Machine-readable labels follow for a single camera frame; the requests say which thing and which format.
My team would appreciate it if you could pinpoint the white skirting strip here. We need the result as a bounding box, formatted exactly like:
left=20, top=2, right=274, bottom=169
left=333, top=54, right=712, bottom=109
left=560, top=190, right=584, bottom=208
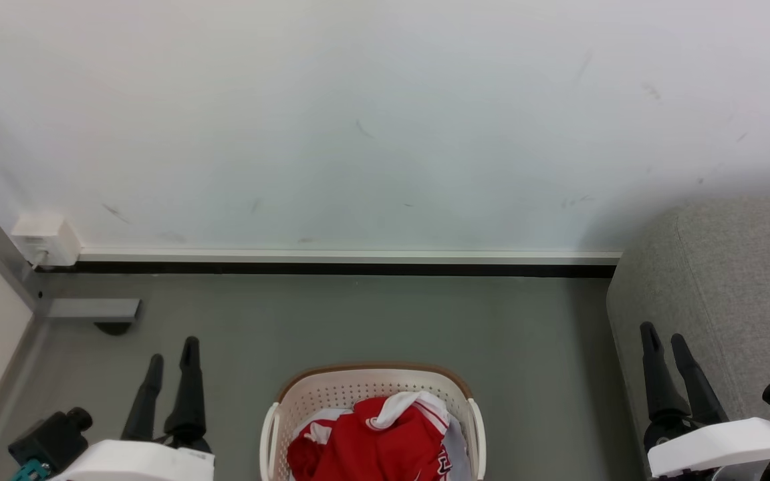
left=76, top=248, right=624, bottom=279

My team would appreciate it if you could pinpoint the white wall socket box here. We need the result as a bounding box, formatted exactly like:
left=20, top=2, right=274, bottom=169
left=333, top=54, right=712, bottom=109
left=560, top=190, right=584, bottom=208
left=11, top=214, right=82, bottom=269

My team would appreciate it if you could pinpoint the cream perforated laundry basket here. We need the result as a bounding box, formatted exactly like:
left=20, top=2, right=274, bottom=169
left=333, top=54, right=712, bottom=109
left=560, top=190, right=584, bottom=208
left=259, top=363, right=487, bottom=481

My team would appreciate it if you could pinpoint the grey fabric sofa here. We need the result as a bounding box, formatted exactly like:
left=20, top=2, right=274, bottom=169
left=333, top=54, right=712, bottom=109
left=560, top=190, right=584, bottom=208
left=606, top=194, right=770, bottom=481

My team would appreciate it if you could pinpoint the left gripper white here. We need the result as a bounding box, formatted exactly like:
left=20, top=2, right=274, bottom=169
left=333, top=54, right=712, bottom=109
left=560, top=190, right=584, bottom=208
left=49, top=337, right=215, bottom=481

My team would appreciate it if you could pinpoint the red garment with striped trim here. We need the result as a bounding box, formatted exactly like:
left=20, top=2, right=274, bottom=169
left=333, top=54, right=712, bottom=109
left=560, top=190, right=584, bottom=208
left=318, top=391, right=454, bottom=481

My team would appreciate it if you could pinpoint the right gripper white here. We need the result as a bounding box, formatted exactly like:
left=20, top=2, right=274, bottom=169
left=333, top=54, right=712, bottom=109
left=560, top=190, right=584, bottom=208
left=639, top=322, right=770, bottom=481

